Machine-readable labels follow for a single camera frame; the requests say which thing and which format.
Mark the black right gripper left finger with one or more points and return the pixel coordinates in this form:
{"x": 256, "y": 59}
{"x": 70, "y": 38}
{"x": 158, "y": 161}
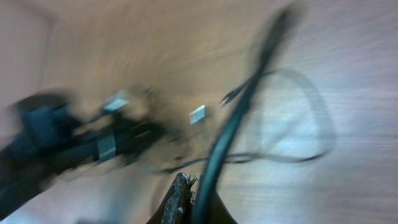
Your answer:
{"x": 176, "y": 206}

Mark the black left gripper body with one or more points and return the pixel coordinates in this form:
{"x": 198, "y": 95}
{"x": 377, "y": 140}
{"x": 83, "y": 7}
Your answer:
{"x": 127, "y": 137}

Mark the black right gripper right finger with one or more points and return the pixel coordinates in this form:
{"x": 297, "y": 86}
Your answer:
{"x": 219, "y": 213}

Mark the black usb cable long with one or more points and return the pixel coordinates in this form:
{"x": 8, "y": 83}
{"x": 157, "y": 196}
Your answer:
{"x": 280, "y": 27}

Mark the black usb cable short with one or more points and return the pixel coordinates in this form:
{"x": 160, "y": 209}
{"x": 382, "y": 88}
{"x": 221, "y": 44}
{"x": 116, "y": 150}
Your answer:
{"x": 325, "y": 130}

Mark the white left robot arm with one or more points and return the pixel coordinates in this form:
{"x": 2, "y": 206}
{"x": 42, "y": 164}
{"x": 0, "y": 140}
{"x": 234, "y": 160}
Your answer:
{"x": 47, "y": 144}

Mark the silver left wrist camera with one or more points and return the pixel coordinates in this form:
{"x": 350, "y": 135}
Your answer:
{"x": 116, "y": 101}

